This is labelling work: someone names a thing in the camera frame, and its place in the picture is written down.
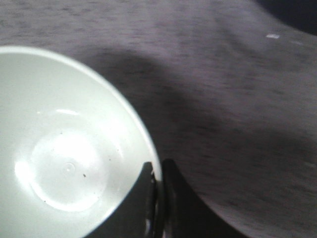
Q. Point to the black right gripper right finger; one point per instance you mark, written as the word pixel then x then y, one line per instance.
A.
pixel 187 215

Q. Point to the green bowl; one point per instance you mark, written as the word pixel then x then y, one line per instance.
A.
pixel 71 147

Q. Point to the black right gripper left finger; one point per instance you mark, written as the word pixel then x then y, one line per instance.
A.
pixel 134 217

